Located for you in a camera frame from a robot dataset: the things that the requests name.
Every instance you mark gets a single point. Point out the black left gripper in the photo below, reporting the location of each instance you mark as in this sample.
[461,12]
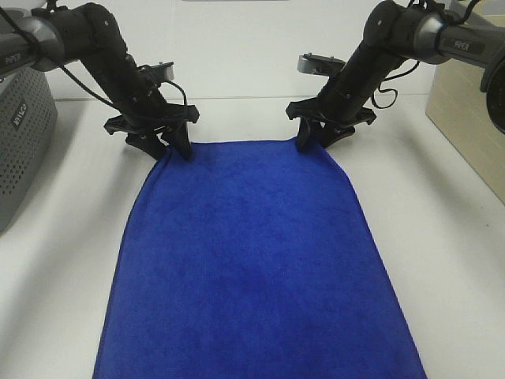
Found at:
[145,110]

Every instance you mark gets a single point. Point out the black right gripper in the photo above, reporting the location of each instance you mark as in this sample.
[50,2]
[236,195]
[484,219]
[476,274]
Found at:
[327,121]

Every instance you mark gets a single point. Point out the blue microfibre towel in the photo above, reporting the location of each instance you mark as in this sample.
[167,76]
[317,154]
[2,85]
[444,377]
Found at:
[252,260]

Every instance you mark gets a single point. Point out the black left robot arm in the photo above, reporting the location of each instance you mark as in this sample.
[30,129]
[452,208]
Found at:
[53,36]

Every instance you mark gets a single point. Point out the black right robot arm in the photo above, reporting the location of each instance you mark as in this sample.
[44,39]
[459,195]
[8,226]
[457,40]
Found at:
[386,44]

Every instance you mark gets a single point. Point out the grey perforated plastic basket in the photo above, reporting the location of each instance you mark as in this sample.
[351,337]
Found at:
[28,118]

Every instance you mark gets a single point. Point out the beige box with grey rim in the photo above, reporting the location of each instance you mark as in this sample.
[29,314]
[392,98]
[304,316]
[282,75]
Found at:
[466,101]

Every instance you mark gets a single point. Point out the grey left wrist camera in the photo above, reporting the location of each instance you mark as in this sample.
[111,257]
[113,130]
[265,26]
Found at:
[160,73]

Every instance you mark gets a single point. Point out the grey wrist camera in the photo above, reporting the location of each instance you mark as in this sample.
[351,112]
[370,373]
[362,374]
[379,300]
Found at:
[160,73]
[319,65]

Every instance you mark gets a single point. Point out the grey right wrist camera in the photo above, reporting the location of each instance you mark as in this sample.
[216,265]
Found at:
[319,65]

